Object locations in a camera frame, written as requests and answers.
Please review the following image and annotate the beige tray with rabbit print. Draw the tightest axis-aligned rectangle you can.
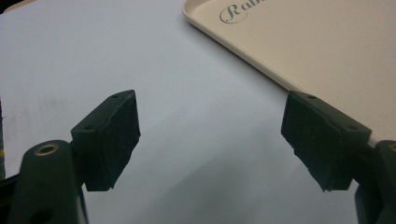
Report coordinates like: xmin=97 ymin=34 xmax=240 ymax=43
xmin=181 ymin=0 xmax=396 ymax=147

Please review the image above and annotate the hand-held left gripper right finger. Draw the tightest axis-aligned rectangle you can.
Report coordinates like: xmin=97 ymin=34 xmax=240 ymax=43
xmin=280 ymin=90 xmax=374 ymax=192

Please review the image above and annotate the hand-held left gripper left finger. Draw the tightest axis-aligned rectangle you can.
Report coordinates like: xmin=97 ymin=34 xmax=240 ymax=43
xmin=70 ymin=89 xmax=142 ymax=192

